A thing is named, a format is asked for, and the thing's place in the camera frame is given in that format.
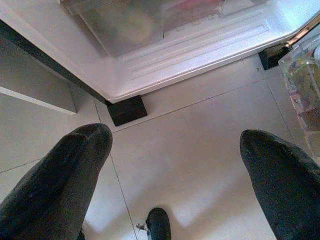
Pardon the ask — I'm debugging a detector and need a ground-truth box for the clear fridge crisper drawer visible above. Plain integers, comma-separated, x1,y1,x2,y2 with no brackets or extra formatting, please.
161,0,227,33
61,0,166,57

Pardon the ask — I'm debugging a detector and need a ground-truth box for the grey cabinet panel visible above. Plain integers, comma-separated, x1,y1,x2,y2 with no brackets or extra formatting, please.
0,37,77,116

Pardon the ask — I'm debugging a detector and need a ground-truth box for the white open fridge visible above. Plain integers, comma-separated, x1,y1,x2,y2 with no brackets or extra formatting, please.
0,0,320,105

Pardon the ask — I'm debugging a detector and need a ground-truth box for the black fridge foot block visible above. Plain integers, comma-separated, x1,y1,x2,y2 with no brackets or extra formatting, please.
257,45,291,71
106,94,148,127

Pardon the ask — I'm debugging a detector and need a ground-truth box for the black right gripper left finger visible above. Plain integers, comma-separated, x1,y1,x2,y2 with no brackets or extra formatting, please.
0,122,114,240

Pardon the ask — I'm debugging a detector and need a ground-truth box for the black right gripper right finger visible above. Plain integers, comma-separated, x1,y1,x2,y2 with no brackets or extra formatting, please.
239,129,320,240

